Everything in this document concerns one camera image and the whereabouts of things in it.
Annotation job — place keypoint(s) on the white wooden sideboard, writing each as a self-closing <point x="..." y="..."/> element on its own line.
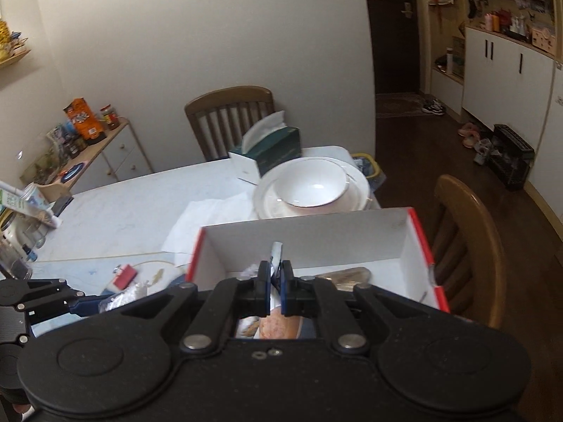
<point x="65" y="164"/>

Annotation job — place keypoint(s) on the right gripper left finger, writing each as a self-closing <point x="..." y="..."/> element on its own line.
<point x="229" y="301"/>

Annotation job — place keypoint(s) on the pink binder clip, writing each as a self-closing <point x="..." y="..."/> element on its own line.
<point x="124" y="275"/>

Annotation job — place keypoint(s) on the orange snack bag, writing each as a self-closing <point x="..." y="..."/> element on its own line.
<point x="84" y="121"/>

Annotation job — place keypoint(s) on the white green tall package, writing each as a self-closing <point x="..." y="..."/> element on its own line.
<point x="12" y="198"/>

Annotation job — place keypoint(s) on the silver blue fish packet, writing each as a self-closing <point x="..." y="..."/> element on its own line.
<point x="275" y="325"/>

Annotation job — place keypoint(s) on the red lid jar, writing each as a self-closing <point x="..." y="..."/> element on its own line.
<point x="110" y="117"/>

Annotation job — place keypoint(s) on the white green tissue box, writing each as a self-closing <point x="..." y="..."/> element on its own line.
<point x="267" y="144"/>

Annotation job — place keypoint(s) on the silver foil snack packet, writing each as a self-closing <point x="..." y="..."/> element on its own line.
<point x="347" y="279"/>

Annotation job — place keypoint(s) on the white paper napkin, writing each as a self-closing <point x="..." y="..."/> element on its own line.
<point x="182" y="238"/>

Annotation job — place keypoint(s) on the cotton swab pack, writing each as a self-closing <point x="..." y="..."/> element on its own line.
<point x="111" y="300"/>

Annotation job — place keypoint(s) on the white wall cabinet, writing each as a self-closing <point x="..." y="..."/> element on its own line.
<point x="500" y="62"/>

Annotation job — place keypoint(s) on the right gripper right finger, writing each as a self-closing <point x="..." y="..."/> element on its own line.
<point x="319" y="299"/>

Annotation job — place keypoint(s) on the red cardboard box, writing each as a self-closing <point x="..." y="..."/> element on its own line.
<point x="390" y="243"/>

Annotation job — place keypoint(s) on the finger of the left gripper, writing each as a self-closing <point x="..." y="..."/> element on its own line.
<point x="86" y="305"/>

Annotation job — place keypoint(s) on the brown wooden chair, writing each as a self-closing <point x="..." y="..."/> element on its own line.
<point x="220" y="118"/>

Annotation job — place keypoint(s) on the glass jar with dark contents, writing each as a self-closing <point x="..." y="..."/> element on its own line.
<point x="12" y="264"/>

